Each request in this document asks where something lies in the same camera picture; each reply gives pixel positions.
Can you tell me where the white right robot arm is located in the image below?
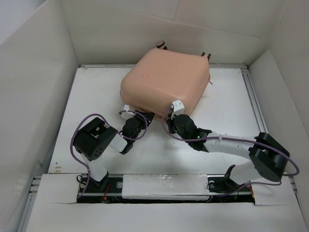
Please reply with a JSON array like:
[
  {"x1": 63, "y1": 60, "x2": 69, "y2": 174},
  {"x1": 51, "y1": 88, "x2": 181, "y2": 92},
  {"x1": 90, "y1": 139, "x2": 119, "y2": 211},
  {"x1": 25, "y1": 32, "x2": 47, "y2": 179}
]
[{"x1": 166, "y1": 114, "x2": 290, "y2": 195}]

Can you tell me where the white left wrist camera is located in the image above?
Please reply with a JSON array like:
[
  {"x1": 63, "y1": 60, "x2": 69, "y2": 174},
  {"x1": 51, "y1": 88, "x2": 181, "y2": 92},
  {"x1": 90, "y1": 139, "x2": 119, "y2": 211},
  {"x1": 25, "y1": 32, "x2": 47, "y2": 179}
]
[{"x1": 119, "y1": 105, "x2": 134, "y2": 120}]

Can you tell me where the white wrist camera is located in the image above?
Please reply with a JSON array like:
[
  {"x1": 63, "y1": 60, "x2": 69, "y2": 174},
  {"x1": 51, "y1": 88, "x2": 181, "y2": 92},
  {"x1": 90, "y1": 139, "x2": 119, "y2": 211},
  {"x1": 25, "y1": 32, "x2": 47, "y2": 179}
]
[
  {"x1": 119, "y1": 105, "x2": 134, "y2": 120},
  {"x1": 169, "y1": 100, "x2": 185, "y2": 120}
]

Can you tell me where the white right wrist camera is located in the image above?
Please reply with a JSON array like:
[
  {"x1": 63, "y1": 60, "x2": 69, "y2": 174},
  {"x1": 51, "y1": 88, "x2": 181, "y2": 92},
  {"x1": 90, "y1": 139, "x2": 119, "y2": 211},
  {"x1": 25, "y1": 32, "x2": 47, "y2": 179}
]
[{"x1": 169, "y1": 100, "x2": 185, "y2": 120}]

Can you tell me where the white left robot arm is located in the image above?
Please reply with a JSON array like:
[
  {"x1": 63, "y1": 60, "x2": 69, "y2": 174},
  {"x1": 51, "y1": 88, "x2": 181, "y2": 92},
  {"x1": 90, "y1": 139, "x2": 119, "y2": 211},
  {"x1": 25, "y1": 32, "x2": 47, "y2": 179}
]
[{"x1": 70, "y1": 110, "x2": 155, "y2": 192}]

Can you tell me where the pink hard-shell suitcase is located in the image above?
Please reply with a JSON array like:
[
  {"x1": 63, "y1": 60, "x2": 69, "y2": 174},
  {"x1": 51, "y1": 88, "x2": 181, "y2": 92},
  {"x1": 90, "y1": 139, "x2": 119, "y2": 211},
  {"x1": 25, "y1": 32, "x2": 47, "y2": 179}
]
[{"x1": 120, "y1": 41, "x2": 211, "y2": 116}]

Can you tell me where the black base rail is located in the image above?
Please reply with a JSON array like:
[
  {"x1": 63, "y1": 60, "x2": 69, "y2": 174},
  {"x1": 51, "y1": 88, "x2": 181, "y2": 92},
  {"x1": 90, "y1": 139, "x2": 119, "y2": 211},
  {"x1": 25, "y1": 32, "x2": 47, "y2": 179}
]
[{"x1": 76, "y1": 174, "x2": 255, "y2": 204}]

